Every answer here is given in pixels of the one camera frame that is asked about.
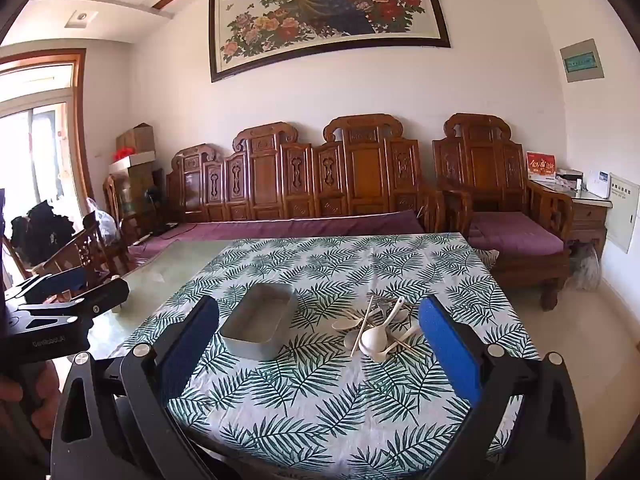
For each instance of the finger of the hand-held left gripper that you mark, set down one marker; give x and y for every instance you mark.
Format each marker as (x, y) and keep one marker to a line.
(102, 297)
(70, 277)

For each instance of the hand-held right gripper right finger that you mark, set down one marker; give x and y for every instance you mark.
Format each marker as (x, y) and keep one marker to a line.
(445, 350)

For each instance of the clear plastic bag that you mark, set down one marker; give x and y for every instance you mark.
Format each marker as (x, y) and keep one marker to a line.
(102, 220)

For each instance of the black cloth bag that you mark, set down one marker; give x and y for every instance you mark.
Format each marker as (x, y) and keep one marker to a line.
(40, 230)

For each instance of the wooden dining chair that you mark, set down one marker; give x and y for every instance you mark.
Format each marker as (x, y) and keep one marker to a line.
(85, 252)

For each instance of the rectangular metal tray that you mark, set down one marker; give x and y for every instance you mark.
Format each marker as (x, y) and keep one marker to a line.
(260, 310)

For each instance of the black object on cushion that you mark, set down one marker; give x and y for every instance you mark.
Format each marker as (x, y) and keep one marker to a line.
(162, 230)

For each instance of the wooden chopstick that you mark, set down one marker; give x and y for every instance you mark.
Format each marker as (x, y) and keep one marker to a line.
(407, 349)
(361, 329)

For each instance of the leaf print tablecloth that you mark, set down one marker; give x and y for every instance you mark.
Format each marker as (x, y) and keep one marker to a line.
(320, 410)

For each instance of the carved wooden armchair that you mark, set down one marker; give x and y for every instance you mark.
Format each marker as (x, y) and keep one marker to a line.
(480, 160)

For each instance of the framed peacock flower painting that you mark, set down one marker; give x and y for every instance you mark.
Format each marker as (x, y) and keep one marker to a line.
(325, 10)

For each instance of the white electrical panel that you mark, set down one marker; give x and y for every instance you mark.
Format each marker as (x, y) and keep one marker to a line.
(622, 210)

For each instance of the wooden cutlery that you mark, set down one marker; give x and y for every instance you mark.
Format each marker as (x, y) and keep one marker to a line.
(374, 341)

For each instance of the white desk phone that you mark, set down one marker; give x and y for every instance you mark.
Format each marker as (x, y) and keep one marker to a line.
(597, 182)

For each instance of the square ceiling light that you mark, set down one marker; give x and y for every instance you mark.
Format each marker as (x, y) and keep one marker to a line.
(80, 17)

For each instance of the black fan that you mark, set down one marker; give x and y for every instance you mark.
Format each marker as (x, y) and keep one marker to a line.
(150, 197)

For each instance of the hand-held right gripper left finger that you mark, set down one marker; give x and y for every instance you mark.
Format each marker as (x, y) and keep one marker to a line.
(190, 345)

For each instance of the brown cardboard box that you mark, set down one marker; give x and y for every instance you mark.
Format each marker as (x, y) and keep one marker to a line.
(135, 137)

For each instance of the tissue box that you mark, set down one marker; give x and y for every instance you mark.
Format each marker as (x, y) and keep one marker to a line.
(567, 175)

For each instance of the flat white box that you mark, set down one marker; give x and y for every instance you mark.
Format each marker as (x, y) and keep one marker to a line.
(137, 161)

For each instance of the red flower decoration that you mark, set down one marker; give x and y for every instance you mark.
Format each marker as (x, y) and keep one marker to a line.
(125, 152)

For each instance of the grey wall panel box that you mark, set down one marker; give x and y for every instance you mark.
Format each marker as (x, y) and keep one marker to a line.
(581, 60)

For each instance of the grey mop head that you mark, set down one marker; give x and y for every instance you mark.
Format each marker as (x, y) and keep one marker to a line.
(585, 265)

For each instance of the purple sofa cushion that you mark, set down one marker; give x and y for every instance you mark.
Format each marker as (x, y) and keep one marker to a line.
(250, 227)

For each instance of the wooden door frame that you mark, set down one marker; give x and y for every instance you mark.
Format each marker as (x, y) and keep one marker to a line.
(80, 110)

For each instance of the red gift box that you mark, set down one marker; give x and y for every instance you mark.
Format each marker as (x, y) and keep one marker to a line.
(540, 165)

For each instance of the carved wooden sofa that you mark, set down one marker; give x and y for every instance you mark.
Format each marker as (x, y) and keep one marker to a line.
(365, 170)

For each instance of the wooden side table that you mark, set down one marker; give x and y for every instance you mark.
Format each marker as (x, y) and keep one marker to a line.
(587, 220)

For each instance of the person's left hand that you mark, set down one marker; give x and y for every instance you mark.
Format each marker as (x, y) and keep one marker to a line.
(10, 392)

